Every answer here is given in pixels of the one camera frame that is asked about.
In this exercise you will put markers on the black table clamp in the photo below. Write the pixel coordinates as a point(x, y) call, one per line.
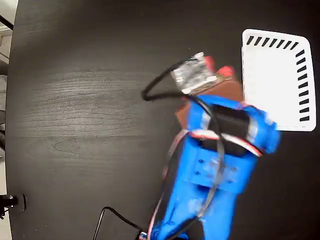
point(17, 202)

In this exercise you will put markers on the white plastic basket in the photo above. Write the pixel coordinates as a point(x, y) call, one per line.
point(275, 85)

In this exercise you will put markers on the black metal bar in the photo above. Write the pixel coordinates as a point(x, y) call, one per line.
point(6, 22)

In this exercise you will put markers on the red turtle toy gold shell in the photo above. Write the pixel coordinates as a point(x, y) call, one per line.
point(226, 71)

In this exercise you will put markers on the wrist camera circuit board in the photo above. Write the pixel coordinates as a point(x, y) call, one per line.
point(193, 72)

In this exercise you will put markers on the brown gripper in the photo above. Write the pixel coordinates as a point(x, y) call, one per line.
point(226, 72)

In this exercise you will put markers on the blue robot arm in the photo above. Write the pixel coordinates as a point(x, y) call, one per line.
point(207, 180)

